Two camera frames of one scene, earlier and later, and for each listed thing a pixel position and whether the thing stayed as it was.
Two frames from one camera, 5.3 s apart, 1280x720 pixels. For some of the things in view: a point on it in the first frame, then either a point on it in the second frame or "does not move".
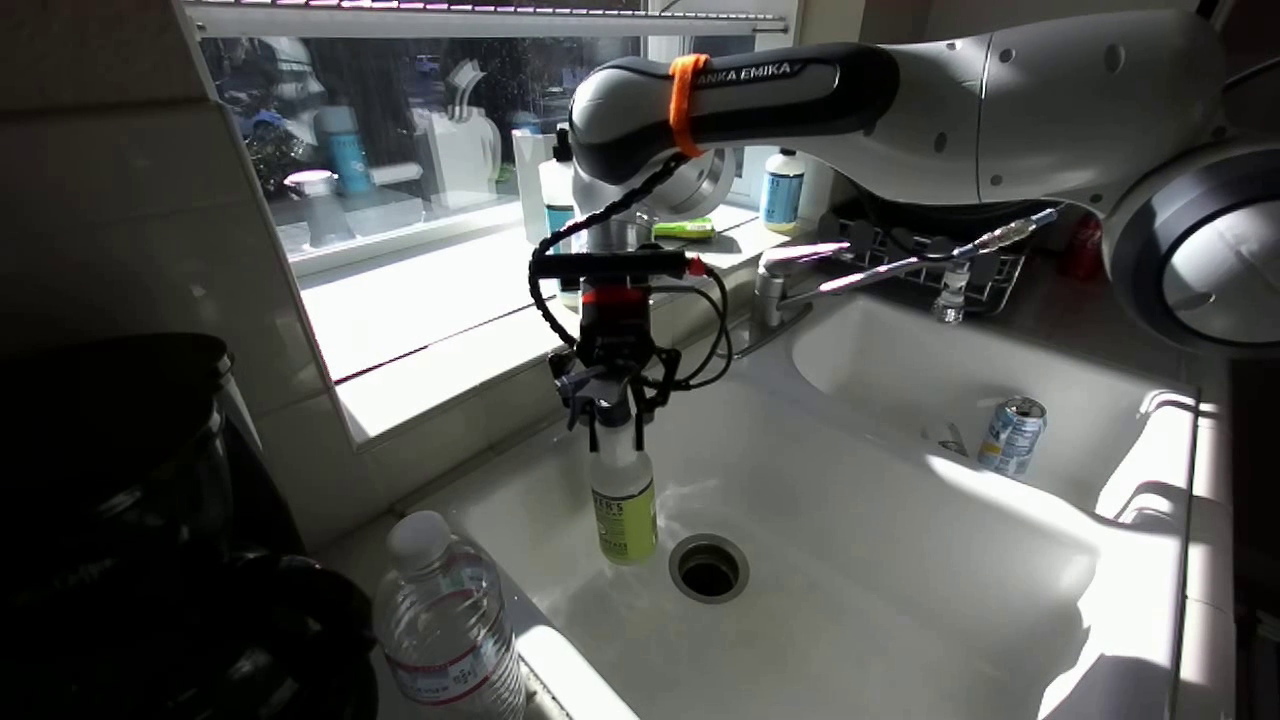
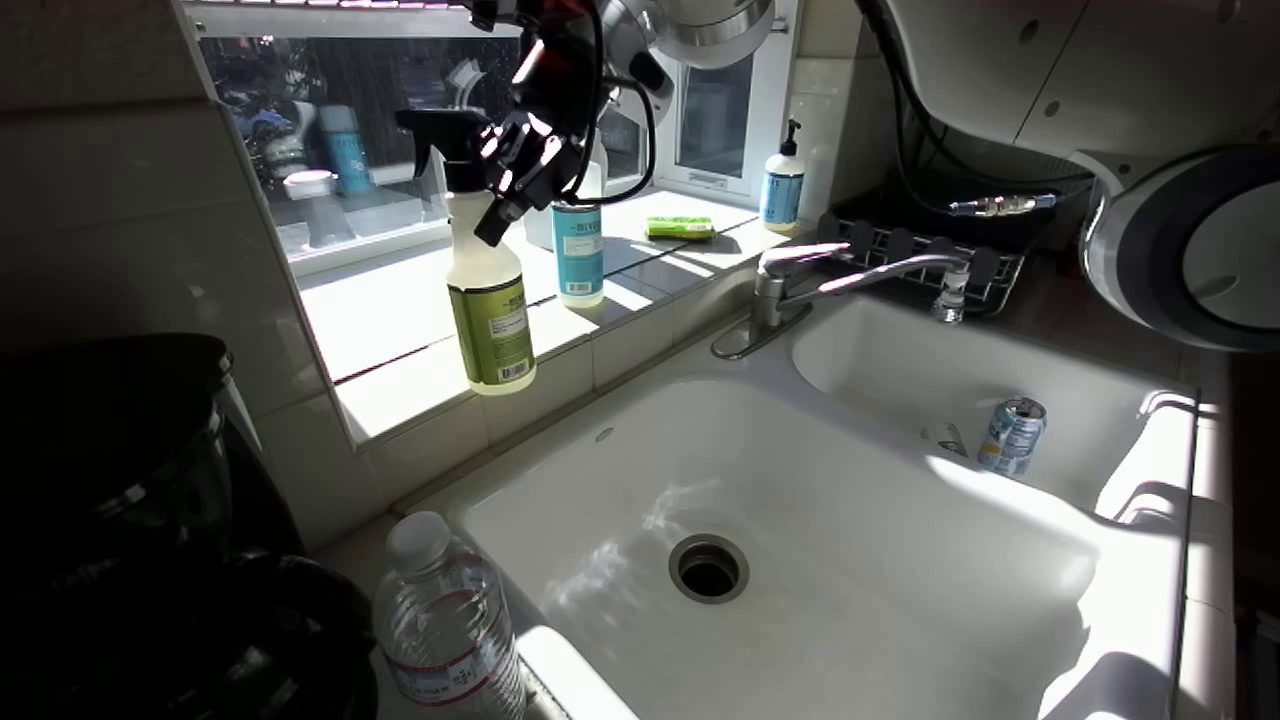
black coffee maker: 151,550 does not move
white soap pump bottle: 786,190 does not move
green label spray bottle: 622,498 -> 490,318
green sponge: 684,228 does not move
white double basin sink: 893,511 does not move
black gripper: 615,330 -> 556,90
